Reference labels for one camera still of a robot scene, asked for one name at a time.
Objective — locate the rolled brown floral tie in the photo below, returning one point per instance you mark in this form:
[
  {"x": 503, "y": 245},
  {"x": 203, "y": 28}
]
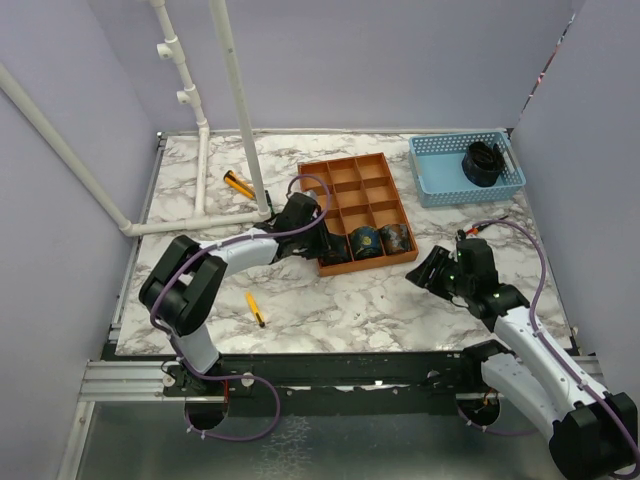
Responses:
[{"x": 395, "y": 238}]

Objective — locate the small green handled screwdriver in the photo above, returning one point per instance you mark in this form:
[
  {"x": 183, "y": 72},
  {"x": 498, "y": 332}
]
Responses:
[{"x": 269, "y": 204}]

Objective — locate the rolled navy yellow tie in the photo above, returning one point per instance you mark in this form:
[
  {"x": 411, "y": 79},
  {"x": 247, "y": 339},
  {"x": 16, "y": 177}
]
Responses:
[{"x": 365, "y": 243}]

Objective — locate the orange wooden compartment tray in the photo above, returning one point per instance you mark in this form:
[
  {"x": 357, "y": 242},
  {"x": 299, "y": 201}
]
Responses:
[{"x": 357, "y": 191}]

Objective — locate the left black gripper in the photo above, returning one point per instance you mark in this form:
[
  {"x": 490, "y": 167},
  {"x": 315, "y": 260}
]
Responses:
[{"x": 321, "y": 245}]

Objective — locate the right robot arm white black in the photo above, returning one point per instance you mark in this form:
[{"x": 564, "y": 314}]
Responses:
[{"x": 590, "y": 431}]

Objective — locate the small yellow black cutter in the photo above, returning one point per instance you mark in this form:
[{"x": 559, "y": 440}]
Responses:
[{"x": 255, "y": 310}]

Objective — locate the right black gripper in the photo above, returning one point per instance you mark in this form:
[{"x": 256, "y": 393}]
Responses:
[{"x": 438, "y": 260}]

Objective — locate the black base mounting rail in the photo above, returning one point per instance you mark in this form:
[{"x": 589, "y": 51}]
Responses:
[{"x": 435, "y": 383}]

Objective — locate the aluminium extrusion rail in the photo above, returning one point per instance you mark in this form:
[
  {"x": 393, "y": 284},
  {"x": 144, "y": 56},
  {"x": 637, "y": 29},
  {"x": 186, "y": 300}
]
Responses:
[{"x": 130, "y": 381}]

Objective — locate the light blue plastic basket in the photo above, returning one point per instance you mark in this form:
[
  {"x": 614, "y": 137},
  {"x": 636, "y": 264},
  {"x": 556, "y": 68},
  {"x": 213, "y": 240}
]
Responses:
[{"x": 436, "y": 159}]

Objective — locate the black orange floral tie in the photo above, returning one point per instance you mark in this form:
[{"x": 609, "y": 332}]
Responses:
[{"x": 337, "y": 253}]

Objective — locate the rolled black tie in basket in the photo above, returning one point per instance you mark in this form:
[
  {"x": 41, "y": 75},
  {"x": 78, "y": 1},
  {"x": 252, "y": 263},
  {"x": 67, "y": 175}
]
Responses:
[{"x": 482, "y": 164}]

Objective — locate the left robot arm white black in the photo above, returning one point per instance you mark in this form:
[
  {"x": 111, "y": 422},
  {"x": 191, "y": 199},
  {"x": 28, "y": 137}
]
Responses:
[{"x": 180, "y": 291}]

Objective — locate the yellow utility knife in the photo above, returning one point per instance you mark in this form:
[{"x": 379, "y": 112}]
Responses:
[{"x": 231, "y": 179}]

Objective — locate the orange handled screwdriver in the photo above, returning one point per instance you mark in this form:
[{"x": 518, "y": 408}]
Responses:
[{"x": 475, "y": 230}]

